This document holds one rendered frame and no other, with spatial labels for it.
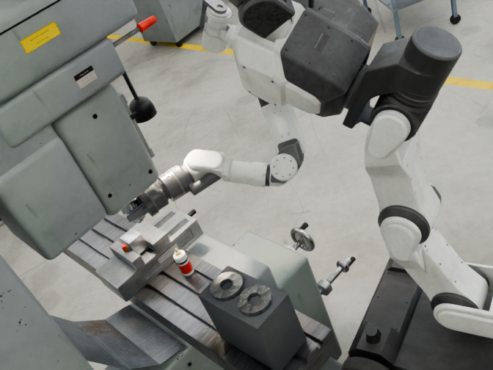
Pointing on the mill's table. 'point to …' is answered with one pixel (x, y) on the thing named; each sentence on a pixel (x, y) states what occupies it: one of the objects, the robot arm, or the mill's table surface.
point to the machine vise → (132, 268)
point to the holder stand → (254, 317)
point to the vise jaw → (152, 236)
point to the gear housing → (59, 92)
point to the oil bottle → (183, 262)
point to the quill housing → (107, 149)
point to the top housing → (51, 35)
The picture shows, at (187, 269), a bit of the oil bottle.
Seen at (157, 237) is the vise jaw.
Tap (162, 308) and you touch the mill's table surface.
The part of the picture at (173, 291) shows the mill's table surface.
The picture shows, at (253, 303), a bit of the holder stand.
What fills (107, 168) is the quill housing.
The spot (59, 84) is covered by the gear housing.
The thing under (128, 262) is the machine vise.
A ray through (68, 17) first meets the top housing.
